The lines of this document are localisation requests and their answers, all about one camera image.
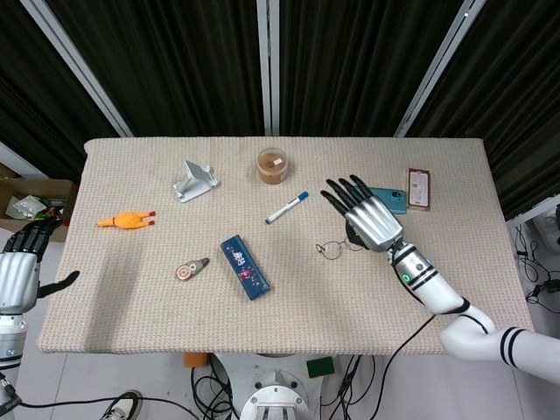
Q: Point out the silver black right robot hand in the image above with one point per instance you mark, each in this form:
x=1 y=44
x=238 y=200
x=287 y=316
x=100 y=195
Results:
x=374 y=223

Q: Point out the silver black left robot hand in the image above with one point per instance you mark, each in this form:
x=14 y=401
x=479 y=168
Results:
x=17 y=280

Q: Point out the thin-framed eyeglasses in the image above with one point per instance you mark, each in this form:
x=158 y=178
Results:
x=333 y=249

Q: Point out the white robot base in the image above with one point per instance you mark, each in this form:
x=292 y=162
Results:
x=275 y=394

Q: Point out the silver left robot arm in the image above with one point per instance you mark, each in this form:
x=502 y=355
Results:
x=9 y=345

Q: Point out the teal smartphone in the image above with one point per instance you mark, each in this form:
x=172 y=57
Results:
x=390 y=200

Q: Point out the small yellow red box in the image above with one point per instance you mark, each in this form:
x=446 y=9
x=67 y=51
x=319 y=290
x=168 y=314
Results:
x=419 y=188

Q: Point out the clear plastic bag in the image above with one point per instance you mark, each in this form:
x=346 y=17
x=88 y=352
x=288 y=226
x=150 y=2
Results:
x=24 y=206

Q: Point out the blue white marker pen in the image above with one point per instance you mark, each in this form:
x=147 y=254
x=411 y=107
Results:
x=284 y=208

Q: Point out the brown cardboard box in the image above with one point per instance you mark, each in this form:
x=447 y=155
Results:
x=48 y=187

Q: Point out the beige waffle tablecloth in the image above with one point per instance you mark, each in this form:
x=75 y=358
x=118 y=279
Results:
x=306 y=310

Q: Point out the clear jar of rubber bands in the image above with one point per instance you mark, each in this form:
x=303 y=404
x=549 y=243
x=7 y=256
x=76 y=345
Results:
x=273 y=168

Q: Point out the yellow rubber chicken toy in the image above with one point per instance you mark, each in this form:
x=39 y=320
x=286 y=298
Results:
x=127 y=221

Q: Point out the dark blue pencil box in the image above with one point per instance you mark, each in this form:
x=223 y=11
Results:
x=242 y=264

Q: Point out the green block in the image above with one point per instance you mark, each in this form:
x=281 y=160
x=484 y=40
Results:
x=320 y=366

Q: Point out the black white shoe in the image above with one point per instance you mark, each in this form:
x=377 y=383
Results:
x=124 y=404

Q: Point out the brown correction tape dispenser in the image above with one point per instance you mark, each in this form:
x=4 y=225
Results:
x=186 y=271

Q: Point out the white folding phone stand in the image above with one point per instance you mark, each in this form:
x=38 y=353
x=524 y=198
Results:
x=192 y=189

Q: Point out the black curtain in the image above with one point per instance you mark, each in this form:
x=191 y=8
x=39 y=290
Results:
x=184 y=65

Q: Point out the white frame post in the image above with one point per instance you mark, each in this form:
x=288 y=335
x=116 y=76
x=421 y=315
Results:
x=268 y=65
x=13 y=157
x=83 y=70
x=437 y=70

